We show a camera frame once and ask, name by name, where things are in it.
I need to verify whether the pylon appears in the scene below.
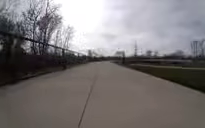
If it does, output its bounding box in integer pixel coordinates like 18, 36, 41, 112
133, 40, 139, 58

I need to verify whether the grey concrete path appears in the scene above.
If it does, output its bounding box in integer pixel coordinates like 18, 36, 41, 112
0, 60, 205, 128

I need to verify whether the dark chain-link fence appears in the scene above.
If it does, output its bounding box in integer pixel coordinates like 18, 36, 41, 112
0, 28, 91, 90

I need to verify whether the pale side path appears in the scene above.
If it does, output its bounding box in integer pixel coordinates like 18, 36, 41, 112
136, 64, 205, 71

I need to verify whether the grass strip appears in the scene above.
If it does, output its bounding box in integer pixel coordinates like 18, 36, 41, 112
123, 63, 205, 97

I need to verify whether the row of bare trees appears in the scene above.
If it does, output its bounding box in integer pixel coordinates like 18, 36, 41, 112
0, 0, 78, 57

